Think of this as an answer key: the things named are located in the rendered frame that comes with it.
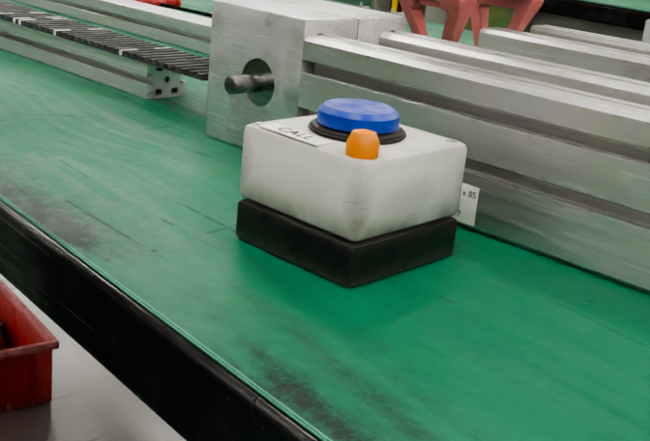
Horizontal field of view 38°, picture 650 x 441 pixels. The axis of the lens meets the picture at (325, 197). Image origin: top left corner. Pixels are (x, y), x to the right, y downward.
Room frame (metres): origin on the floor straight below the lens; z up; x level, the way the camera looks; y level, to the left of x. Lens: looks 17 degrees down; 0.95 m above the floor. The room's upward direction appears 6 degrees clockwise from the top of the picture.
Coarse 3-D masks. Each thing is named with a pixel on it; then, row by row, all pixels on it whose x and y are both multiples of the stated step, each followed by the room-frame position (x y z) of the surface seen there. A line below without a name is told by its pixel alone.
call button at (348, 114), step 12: (324, 108) 0.44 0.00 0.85; (336, 108) 0.44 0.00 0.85; (348, 108) 0.44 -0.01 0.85; (360, 108) 0.44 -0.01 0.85; (372, 108) 0.45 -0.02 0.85; (384, 108) 0.45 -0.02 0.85; (324, 120) 0.44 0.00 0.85; (336, 120) 0.44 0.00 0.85; (348, 120) 0.43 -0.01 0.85; (360, 120) 0.43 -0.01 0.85; (372, 120) 0.43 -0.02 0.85; (384, 120) 0.44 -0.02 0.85; (396, 120) 0.44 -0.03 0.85; (384, 132) 0.44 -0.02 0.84
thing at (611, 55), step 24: (504, 48) 0.72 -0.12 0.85; (528, 48) 0.70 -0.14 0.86; (552, 48) 0.69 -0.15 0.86; (576, 48) 0.68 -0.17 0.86; (600, 48) 0.68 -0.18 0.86; (624, 48) 0.73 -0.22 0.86; (648, 48) 0.72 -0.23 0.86; (600, 72) 0.66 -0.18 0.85; (624, 72) 0.65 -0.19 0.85; (648, 72) 0.64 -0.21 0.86
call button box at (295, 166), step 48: (288, 144) 0.43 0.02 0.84; (336, 144) 0.42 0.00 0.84; (384, 144) 0.43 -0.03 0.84; (432, 144) 0.44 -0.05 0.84; (288, 192) 0.43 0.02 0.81; (336, 192) 0.41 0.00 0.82; (384, 192) 0.41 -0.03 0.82; (432, 192) 0.44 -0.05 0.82; (288, 240) 0.42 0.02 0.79; (336, 240) 0.41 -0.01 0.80; (384, 240) 0.41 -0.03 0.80; (432, 240) 0.44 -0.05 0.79
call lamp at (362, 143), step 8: (352, 136) 0.41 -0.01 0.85; (360, 136) 0.40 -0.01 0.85; (368, 136) 0.40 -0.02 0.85; (376, 136) 0.41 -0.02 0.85; (352, 144) 0.40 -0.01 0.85; (360, 144) 0.40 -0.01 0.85; (368, 144) 0.40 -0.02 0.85; (376, 144) 0.41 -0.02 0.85; (352, 152) 0.40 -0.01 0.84; (360, 152) 0.40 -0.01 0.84; (368, 152) 0.40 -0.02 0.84; (376, 152) 0.41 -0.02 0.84
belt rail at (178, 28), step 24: (24, 0) 1.24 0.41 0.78; (48, 0) 1.22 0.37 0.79; (72, 0) 1.17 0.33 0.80; (96, 0) 1.13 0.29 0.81; (120, 0) 1.13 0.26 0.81; (120, 24) 1.10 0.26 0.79; (144, 24) 1.08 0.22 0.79; (168, 24) 1.04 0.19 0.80; (192, 24) 1.01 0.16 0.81; (192, 48) 1.01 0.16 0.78
